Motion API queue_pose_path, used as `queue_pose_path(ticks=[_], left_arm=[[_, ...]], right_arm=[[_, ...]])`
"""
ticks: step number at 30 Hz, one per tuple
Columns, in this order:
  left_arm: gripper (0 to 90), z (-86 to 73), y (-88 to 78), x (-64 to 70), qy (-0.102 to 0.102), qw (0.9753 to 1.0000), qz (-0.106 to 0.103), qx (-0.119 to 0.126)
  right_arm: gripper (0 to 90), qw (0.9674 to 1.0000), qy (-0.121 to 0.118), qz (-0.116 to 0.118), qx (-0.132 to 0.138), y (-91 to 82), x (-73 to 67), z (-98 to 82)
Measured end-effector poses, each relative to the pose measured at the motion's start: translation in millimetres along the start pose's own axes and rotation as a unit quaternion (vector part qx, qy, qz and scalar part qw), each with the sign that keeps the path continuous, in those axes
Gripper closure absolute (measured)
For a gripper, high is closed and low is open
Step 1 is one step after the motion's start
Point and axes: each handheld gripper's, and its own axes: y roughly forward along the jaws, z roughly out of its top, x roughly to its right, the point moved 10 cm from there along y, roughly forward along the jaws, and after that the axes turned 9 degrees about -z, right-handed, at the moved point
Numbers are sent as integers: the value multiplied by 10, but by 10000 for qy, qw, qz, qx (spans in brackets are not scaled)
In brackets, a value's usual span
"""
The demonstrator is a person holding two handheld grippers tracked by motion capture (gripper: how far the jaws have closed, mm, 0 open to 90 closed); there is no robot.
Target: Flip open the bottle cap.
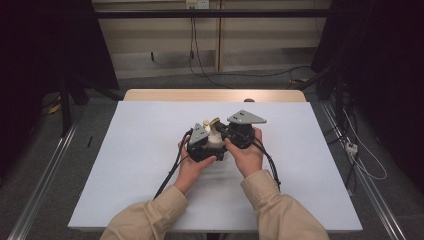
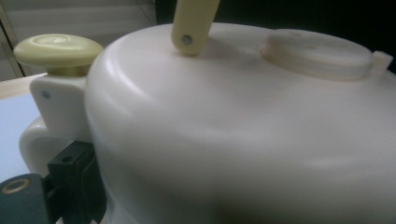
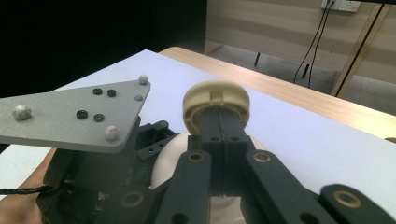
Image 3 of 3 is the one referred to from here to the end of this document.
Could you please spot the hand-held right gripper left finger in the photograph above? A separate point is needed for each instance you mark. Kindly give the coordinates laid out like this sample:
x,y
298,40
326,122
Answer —
x,y
214,137

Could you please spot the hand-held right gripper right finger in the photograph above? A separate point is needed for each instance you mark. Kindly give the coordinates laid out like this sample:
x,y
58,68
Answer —
x,y
235,137

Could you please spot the clear bottle with cream lid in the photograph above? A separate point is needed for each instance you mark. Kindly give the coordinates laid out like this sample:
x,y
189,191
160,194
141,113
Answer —
x,y
214,93

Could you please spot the beige vertical post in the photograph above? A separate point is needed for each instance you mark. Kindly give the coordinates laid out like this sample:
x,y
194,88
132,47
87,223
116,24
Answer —
x,y
358,53

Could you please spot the white wall socket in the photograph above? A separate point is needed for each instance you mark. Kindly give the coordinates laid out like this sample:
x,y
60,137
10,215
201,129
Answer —
x,y
341,4

